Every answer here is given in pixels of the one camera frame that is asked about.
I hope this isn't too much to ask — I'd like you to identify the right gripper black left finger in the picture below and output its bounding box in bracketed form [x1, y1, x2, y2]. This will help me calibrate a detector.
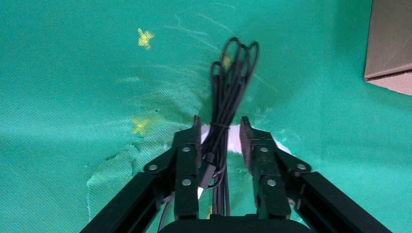
[80, 115, 204, 233]

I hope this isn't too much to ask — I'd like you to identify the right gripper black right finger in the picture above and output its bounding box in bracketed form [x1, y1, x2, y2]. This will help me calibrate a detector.
[240, 116, 393, 233]

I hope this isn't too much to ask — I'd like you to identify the thin black USB cable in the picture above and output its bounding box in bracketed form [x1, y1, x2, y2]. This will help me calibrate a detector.
[196, 37, 260, 217]

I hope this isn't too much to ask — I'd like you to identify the open brown cardboard box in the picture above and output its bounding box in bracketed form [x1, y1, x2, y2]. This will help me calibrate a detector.
[364, 0, 412, 97]

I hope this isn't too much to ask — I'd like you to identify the green table cloth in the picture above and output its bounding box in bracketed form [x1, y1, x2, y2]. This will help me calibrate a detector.
[0, 0, 412, 233]

